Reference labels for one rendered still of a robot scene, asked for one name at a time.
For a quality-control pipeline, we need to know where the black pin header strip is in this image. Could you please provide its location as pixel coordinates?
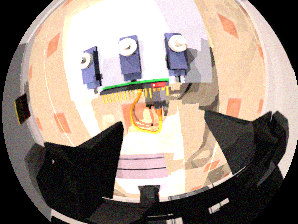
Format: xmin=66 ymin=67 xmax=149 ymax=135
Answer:
xmin=100 ymin=79 xmax=169 ymax=96

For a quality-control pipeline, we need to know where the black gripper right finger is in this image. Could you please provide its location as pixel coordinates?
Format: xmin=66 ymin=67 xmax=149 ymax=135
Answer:
xmin=204 ymin=109 xmax=271 ymax=176

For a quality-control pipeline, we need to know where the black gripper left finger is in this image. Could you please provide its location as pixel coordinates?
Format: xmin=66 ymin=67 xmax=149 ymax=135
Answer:
xmin=44 ymin=121 xmax=125 ymax=198

